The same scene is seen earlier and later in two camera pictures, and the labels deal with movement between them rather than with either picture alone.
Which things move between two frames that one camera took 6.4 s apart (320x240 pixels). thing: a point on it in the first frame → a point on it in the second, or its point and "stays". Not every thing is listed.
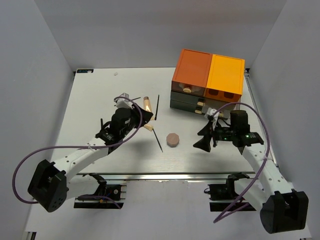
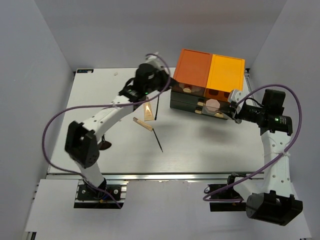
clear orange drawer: (188, 88) stays
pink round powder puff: (172, 139) → (212, 105)
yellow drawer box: (226, 80) stays
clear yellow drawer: (222, 95) stays
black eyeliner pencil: (157, 140) stays
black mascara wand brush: (156, 108) stays
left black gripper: (147, 116) → (167, 80)
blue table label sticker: (85, 70) stays
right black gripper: (207, 133) → (235, 117)
